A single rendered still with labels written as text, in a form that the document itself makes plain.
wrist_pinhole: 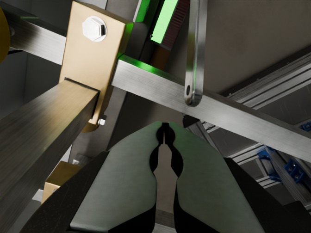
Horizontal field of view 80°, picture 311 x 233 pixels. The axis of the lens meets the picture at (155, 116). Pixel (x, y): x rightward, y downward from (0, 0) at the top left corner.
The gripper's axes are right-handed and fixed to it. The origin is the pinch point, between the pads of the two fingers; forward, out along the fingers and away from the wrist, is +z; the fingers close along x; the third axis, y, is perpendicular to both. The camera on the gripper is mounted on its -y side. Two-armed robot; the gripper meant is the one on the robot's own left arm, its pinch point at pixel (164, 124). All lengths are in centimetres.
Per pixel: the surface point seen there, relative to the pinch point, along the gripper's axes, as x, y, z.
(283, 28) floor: 59, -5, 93
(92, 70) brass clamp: -7.3, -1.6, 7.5
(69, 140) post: -7.7, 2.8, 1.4
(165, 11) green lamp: -0.1, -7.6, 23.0
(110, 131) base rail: -10.8, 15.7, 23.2
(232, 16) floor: 33, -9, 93
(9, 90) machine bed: -33.0, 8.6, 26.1
